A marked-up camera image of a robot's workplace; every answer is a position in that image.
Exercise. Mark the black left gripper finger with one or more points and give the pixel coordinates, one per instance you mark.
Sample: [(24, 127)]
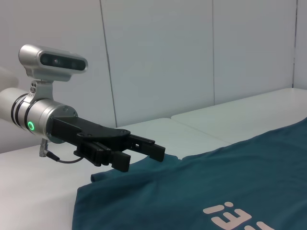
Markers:
[(121, 163), (148, 148)]

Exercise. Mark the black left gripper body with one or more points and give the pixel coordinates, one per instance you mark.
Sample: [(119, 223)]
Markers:
[(96, 136)]

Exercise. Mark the teal t-shirt with FREE print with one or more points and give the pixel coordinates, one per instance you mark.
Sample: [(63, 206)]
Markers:
[(192, 191)]

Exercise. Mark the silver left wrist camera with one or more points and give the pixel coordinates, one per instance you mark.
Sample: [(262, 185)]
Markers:
[(60, 61)]

